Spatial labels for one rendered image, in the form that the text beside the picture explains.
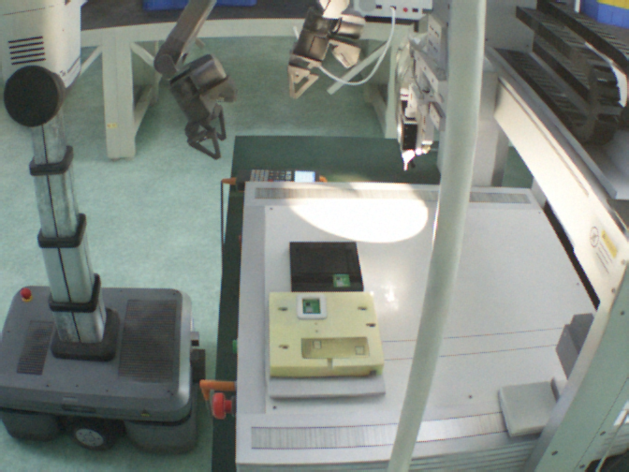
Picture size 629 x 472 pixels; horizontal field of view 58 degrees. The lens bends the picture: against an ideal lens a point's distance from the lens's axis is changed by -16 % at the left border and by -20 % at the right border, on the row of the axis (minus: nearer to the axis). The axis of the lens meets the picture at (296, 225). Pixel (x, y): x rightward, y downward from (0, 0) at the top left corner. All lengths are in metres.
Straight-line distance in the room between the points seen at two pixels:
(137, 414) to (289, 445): 0.94
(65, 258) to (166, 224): 1.22
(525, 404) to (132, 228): 2.19
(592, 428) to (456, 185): 0.51
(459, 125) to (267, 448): 0.53
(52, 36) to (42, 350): 0.96
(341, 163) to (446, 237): 1.19
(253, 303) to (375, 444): 0.34
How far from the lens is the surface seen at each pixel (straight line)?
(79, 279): 1.72
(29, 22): 1.37
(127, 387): 1.77
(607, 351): 0.78
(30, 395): 1.82
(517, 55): 1.12
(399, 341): 1.02
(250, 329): 1.03
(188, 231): 2.78
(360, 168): 1.68
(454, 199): 0.50
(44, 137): 1.55
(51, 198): 1.61
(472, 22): 0.45
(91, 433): 1.87
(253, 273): 1.13
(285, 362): 0.92
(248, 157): 1.71
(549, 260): 1.28
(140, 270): 2.59
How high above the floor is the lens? 1.54
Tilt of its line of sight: 33 degrees down
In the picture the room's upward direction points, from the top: 2 degrees clockwise
